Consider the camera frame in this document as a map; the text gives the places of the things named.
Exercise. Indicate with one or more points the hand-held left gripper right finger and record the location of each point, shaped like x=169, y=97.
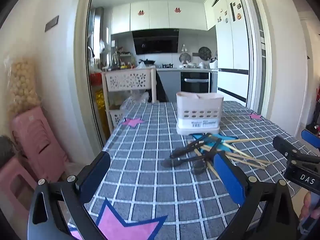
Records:
x=228, y=180

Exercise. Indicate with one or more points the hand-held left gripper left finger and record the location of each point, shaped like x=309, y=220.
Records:
x=96, y=177

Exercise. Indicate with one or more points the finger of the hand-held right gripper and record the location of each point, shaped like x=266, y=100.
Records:
x=287, y=148
x=311, y=138

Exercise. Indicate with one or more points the bamboo chopstick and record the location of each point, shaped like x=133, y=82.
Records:
x=246, y=140
x=250, y=157
x=200, y=155
x=250, y=163

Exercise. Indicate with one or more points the black plastic utensil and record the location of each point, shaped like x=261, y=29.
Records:
x=200, y=140

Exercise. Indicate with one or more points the white plastic utensil holder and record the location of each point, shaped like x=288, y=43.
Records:
x=197, y=115

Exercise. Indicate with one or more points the person's right hand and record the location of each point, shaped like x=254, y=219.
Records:
x=306, y=205

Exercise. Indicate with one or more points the grey checked star tablecloth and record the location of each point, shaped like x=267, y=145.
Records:
x=150, y=180

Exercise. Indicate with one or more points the pink plastic stool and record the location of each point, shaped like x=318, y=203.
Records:
x=13, y=190
x=37, y=140

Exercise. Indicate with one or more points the yellow bag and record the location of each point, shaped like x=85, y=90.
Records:
x=100, y=101

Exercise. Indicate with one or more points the clear plastic bag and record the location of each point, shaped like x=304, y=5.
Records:
x=136, y=97

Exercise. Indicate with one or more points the red basket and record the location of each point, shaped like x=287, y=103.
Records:
x=96, y=78

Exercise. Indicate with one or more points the white storage cart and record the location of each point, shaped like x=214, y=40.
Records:
x=128, y=80

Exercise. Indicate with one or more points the black oven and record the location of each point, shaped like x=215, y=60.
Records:
x=194, y=81

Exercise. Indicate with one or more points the white rice cooker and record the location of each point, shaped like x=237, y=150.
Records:
x=213, y=64

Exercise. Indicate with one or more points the bag of white balls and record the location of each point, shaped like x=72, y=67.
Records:
x=18, y=85

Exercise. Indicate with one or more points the round black pan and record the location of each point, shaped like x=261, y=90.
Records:
x=205, y=53

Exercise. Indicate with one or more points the kitchen faucet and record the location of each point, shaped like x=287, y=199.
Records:
x=90, y=51

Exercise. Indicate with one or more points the black wok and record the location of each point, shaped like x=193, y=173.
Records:
x=147, y=61

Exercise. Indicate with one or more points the gas stove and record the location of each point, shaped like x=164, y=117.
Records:
x=167, y=65

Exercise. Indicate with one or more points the black range hood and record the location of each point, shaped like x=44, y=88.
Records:
x=155, y=41

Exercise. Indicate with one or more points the red cabinet decal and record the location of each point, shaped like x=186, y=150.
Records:
x=140, y=12
x=177, y=10

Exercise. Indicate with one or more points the white upper cabinets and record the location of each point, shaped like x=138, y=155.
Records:
x=160, y=15

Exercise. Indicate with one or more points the grey wall switch plate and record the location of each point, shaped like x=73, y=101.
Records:
x=51, y=23

